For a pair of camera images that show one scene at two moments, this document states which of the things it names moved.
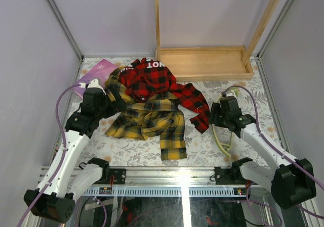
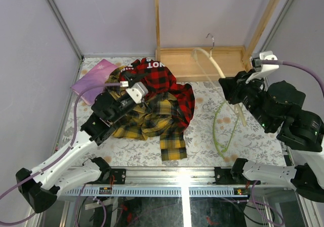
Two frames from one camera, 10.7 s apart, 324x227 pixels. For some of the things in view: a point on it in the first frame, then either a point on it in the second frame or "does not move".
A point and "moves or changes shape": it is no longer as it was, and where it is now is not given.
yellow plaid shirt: (160, 111) does not move
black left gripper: (114, 103) -> (131, 78)
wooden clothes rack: (205, 63) does not move
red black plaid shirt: (145, 78) moves or changes shape
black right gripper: (214, 111) -> (231, 87)
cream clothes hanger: (218, 144) -> (212, 54)
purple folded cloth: (100, 72) does not move
